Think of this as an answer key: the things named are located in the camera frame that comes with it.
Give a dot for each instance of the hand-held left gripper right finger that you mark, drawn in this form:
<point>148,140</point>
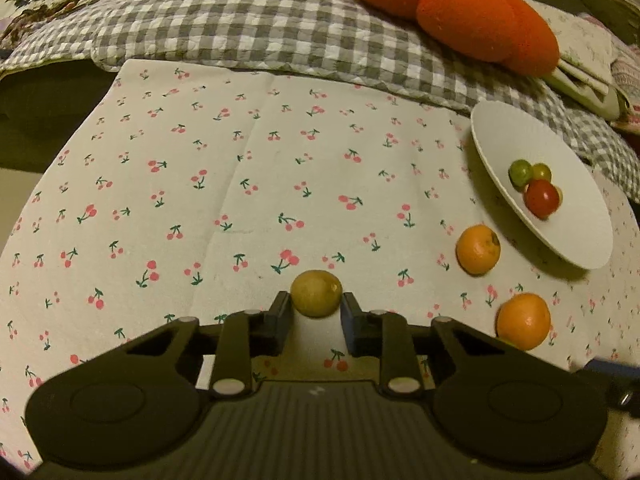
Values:
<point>350,327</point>

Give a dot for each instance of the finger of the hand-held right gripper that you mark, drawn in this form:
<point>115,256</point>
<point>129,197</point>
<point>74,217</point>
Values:
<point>610,367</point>

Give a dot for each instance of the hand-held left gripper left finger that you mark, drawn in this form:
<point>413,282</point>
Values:
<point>281,321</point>

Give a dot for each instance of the yellow-green round fruit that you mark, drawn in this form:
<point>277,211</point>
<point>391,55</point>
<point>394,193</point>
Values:
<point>316,294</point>

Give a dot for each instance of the orange mandarin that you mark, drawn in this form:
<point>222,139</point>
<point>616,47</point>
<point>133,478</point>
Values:
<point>523,321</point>
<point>478,249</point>

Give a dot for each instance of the white ribbed plate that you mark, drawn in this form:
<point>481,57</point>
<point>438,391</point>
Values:
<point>575,220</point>

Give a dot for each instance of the cherry print tablecloth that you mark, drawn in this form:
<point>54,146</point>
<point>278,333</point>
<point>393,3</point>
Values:
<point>250,185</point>

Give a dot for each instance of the small pale yellow fruit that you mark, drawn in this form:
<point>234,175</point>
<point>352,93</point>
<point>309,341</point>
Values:
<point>560,195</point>

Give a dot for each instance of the red cherry tomato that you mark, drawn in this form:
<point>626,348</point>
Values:
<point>541,199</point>

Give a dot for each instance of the green-red cherry tomato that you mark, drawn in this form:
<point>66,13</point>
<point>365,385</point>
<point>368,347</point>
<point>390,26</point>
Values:
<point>542,172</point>

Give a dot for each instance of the green cherry tomato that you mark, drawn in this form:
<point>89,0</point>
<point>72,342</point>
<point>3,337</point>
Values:
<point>520,172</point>

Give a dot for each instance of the grey checked blanket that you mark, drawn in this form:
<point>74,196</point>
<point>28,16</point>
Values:
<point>280,25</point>

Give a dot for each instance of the dark green sofa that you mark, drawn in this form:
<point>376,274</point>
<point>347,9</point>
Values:
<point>40,110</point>

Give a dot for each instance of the folded floral sheet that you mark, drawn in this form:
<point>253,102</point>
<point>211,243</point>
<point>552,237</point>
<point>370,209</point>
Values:
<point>582,40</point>

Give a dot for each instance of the orange pumpkin cushion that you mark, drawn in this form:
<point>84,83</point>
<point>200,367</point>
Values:
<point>465,15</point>

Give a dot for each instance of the crumpled floral cloth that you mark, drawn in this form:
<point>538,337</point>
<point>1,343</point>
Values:
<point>45,12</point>

